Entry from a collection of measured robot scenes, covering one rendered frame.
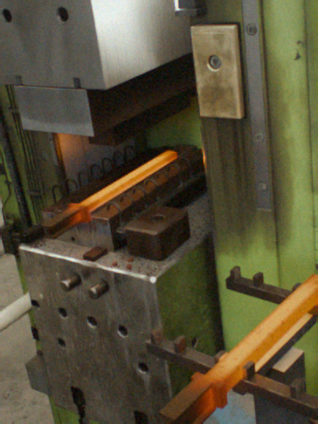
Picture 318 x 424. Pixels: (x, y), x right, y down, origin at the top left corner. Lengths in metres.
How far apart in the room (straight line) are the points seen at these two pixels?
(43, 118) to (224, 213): 0.42
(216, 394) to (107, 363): 0.67
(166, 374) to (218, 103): 0.56
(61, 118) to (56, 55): 0.13
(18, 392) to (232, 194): 1.51
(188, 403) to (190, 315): 0.61
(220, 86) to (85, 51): 0.26
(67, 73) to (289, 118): 0.43
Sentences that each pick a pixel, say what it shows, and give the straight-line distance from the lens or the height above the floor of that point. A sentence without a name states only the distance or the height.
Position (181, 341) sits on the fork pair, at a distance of 1.04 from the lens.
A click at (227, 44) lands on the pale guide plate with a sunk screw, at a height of 1.32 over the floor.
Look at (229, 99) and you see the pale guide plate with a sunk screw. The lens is 1.32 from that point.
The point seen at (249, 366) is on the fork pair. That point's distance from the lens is 0.97.
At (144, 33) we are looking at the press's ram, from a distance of 1.41.
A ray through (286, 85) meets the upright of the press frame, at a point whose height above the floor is 1.24.
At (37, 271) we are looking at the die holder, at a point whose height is 0.86.
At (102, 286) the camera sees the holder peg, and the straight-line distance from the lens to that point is 1.43.
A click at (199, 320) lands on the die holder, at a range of 1.53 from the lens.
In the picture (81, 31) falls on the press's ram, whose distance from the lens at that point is 1.32.
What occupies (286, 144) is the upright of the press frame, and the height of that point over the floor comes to 1.13.
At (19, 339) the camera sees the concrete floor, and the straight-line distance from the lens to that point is 2.99.
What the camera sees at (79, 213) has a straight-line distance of 1.47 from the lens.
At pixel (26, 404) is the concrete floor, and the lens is 2.63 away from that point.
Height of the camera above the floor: 1.58
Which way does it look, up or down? 24 degrees down
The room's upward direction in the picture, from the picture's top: 8 degrees counter-clockwise
